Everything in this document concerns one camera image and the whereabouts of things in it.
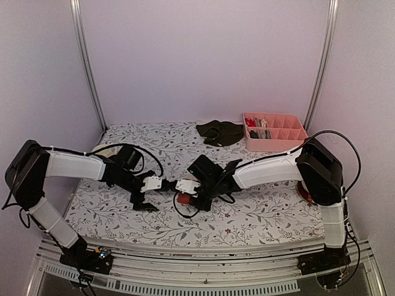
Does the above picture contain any cream ceramic cup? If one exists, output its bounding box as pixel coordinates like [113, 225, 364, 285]
[92, 144, 119, 158]

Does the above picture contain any pink divided organizer tray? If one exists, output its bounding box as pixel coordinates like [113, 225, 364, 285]
[243, 112, 308, 152]

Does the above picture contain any floral patterned table mat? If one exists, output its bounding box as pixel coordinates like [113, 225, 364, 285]
[65, 122, 324, 247]

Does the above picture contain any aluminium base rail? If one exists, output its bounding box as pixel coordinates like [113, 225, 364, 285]
[25, 237, 391, 295]

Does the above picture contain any aluminium frame post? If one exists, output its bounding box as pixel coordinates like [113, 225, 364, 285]
[304, 0, 339, 131]
[70, 0, 107, 132]

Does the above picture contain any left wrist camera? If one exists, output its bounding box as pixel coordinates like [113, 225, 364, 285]
[117, 144, 143, 170]

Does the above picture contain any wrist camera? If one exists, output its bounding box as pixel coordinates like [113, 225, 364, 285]
[187, 154, 223, 184]
[117, 144, 143, 170]

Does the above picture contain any dark olive cloth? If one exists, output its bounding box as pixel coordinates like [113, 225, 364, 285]
[196, 120, 244, 147]

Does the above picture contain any right aluminium frame post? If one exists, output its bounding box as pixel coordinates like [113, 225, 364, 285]
[304, 0, 339, 131]

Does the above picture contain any red underwear white waistband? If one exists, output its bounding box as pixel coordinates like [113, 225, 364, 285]
[177, 193, 193, 205]

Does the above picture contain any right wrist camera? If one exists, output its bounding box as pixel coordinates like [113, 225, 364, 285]
[187, 154, 223, 184]

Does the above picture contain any red floral saucer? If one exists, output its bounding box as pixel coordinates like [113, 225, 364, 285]
[297, 181, 317, 206]

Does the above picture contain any left robot arm white sleeve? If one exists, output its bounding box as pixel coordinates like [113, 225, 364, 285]
[4, 139, 114, 275]

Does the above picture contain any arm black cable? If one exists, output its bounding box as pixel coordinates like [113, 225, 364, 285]
[305, 129, 362, 198]
[1, 142, 164, 229]

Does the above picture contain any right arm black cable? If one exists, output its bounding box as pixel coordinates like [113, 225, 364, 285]
[305, 129, 362, 198]

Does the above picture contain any left aluminium frame post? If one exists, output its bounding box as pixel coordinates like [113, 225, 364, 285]
[70, 0, 107, 132]

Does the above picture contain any right robot arm white sleeve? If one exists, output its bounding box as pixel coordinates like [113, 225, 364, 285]
[231, 138, 351, 276]

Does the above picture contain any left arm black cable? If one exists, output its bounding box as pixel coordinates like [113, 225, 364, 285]
[1, 142, 164, 229]

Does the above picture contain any robot arm white sleeve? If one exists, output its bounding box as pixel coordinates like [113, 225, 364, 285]
[231, 138, 351, 276]
[4, 139, 114, 275]

